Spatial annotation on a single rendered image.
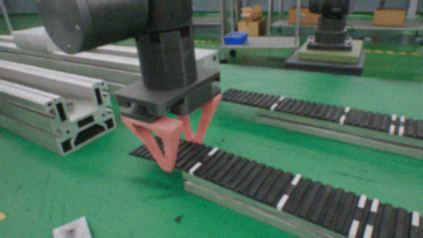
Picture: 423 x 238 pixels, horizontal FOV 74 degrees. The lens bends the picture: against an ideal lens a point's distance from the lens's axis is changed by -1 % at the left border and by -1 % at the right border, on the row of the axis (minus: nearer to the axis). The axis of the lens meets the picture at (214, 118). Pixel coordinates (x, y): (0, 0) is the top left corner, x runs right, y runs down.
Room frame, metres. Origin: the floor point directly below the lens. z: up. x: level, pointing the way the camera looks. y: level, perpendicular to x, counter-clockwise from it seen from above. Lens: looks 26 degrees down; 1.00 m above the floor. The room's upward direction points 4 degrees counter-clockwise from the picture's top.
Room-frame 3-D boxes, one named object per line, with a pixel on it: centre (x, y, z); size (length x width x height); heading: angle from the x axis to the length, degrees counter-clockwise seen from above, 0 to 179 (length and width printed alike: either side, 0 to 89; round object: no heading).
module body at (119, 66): (0.77, 0.42, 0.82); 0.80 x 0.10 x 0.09; 56
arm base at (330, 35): (0.81, -0.34, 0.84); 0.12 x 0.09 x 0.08; 69
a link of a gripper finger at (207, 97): (0.30, 0.04, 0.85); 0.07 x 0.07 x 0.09; 56
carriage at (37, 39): (0.77, 0.42, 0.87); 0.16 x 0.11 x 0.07; 56
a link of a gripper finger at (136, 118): (0.28, 0.05, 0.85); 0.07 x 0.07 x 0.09; 56
